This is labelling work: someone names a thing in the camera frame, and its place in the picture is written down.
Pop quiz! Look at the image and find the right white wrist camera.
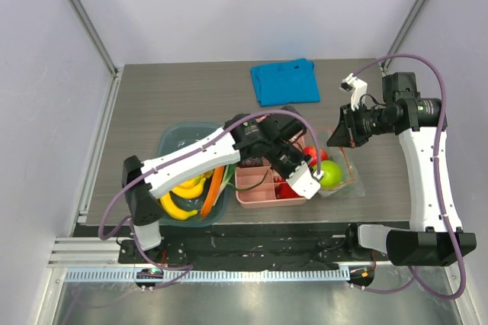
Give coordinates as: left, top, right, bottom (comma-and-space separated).
339, 73, 368, 111

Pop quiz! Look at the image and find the orange carrot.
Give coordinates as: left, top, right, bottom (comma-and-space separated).
201, 166, 226, 218

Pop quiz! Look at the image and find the teal plastic fruit bin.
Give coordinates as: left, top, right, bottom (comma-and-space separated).
156, 122, 230, 228

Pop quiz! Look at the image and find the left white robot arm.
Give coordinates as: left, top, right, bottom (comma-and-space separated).
120, 107, 321, 263

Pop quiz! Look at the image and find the yellow banana lower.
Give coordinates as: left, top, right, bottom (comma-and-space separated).
159, 193, 198, 221

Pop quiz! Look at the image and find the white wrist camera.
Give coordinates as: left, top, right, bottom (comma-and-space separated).
285, 162, 324, 199
339, 73, 368, 111

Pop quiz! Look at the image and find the slotted cable duct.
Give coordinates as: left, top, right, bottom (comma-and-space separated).
64, 267, 350, 283

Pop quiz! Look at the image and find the pink divided organizer tray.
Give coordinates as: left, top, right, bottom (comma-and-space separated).
236, 158, 306, 208

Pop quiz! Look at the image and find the clear zip top bag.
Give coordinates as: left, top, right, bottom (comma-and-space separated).
303, 127, 365, 198

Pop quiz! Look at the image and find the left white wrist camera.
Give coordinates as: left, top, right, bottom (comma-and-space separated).
285, 162, 324, 199

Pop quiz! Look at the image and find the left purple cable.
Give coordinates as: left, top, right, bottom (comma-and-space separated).
98, 110, 321, 290

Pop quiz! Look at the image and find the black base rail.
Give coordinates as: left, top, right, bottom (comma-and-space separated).
74, 220, 393, 271

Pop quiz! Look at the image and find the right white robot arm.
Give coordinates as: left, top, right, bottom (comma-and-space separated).
326, 72, 477, 267

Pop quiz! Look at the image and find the blue folded cloth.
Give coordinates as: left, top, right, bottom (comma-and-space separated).
250, 59, 321, 107

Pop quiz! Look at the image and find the red pepper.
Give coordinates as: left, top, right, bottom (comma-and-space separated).
303, 145, 329, 166

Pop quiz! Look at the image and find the yellow green bell pepper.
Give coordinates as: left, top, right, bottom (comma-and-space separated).
194, 172, 213, 184

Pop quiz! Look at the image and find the green apple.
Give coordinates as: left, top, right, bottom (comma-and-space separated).
319, 160, 342, 190

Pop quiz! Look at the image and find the yellow banana middle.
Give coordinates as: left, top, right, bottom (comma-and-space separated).
171, 178, 207, 199

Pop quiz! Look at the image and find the yellow banana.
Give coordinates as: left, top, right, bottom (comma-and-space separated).
171, 178, 207, 199
159, 193, 198, 221

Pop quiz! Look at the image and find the green onion stalk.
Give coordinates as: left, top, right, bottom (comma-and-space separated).
220, 165, 270, 191

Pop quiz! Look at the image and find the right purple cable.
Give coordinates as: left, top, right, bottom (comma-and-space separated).
352, 53, 467, 301

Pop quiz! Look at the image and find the purple cable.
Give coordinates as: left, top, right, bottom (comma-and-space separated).
352, 53, 467, 301
98, 110, 321, 290

